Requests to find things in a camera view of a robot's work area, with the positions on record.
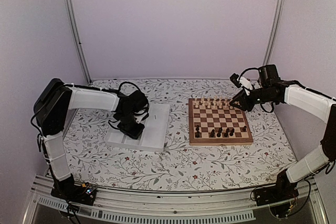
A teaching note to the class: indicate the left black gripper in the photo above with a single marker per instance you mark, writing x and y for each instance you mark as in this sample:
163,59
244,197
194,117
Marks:
134,134

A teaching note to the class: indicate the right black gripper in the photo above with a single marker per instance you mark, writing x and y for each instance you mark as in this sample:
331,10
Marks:
241,97

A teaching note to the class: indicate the wooden chess board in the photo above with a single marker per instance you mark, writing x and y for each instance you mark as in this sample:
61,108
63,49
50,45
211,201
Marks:
212,114

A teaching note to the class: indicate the dark chess rook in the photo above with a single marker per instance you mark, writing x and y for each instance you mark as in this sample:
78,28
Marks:
226,132

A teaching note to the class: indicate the white plastic tray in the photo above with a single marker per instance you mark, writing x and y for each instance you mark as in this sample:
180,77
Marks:
152,138

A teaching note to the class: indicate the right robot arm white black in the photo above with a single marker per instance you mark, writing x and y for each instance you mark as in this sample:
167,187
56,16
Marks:
311,125

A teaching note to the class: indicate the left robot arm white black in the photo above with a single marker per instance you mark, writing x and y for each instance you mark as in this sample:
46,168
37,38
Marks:
51,108

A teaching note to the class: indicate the floral table cloth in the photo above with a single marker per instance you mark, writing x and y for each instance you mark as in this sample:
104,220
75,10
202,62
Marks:
180,167

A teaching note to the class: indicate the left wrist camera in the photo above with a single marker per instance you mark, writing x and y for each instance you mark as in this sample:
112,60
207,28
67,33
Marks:
139,118

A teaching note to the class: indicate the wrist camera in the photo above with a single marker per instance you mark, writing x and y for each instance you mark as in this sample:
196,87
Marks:
241,82
139,118

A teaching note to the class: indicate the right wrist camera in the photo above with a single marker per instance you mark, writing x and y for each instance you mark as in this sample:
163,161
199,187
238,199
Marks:
241,82

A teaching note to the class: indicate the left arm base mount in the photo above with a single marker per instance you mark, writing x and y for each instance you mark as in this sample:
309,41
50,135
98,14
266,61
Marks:
84,194

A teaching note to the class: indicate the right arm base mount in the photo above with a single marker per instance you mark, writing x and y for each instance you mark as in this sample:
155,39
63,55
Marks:
275,195

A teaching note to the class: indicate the aluminium front rail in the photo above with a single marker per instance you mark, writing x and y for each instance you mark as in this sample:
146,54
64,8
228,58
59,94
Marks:
114,205

